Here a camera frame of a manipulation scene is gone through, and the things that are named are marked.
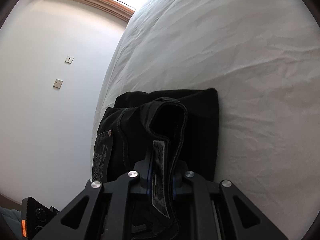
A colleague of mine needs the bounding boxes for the black denim pants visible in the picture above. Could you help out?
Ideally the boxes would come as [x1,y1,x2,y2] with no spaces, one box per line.
[92,88,219,217]

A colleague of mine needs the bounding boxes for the white bed with sheet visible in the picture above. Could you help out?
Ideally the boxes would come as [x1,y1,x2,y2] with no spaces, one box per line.
[93,0,319,239]

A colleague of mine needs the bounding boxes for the white wall socket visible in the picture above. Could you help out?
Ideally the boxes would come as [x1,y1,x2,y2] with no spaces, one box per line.
[53,79,63,89]

